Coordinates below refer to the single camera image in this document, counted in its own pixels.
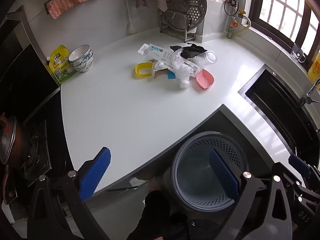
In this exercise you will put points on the grey gas valve orange knob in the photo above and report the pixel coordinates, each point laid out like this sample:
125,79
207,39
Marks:
232,25

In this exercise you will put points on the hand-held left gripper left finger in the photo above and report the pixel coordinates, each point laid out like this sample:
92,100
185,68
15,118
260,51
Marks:
96,171

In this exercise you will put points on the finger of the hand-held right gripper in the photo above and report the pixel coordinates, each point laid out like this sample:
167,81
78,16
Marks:
298,163

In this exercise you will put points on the yellow seasoning pouch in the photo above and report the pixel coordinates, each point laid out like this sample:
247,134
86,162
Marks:
61,65

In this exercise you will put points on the grey perforated trash basket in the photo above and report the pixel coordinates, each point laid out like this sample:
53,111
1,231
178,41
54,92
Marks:
197,172

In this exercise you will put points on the metal dish rack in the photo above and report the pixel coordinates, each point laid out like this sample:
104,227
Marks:
175,27

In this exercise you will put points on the pink plastic dish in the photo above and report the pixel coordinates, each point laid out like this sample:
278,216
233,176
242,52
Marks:
205,78

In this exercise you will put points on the yellow oil bottle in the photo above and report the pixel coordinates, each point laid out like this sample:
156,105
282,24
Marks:
315,71

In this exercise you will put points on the floral ceramic bowl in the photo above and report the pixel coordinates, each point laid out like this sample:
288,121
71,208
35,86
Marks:
78,52
83,66

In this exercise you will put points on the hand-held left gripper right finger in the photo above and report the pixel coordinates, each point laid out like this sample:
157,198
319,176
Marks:
223,175

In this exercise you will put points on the metal cooking pot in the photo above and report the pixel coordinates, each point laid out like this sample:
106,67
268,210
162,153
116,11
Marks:
12,140

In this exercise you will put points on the clear plastic cup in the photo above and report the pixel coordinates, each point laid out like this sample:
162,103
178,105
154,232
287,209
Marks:
206,58

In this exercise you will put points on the dark-framed window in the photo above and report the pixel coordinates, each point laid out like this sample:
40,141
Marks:
285,7

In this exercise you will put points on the black gas stove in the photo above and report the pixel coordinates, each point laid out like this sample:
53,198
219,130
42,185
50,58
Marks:
52,135

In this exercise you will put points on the clear glass mug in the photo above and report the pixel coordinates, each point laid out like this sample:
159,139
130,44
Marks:
298,53

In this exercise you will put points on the small blue plastic piece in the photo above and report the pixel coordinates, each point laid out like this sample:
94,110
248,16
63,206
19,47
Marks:
171,75

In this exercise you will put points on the metal faucet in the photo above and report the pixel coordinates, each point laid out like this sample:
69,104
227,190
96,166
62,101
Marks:
311,91

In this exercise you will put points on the black cloth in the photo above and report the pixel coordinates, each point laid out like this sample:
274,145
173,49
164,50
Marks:
190,52

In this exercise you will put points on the black kitchen sink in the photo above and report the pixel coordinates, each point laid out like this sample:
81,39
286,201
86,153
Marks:
277,100

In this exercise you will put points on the clear crumpled plastic bag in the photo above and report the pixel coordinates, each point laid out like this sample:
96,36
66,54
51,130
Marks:
180,67

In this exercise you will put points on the white toothbrush package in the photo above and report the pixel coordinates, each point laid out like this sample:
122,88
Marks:
155,51

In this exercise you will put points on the pink fluffy cloth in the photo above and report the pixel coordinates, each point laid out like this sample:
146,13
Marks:
67,1

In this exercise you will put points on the white paper tissue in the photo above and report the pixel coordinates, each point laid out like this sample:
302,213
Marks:
160,66

